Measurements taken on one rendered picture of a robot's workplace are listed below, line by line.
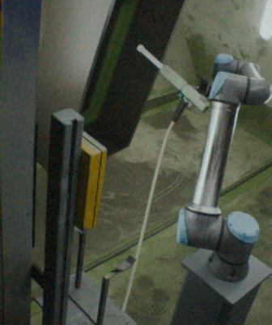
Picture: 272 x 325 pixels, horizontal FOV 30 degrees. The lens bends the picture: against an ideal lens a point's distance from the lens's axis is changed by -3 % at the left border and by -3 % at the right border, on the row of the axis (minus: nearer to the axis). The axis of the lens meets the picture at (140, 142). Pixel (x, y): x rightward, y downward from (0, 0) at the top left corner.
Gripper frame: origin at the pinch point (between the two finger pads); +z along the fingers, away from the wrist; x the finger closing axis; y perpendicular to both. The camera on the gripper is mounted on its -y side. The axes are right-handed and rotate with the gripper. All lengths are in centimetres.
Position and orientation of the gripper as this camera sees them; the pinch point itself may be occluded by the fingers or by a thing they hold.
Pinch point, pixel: (184, 96)
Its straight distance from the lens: 249.8
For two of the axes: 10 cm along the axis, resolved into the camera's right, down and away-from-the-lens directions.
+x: -6.6, -6.8, 3.2
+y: -3.8, 6.7, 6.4
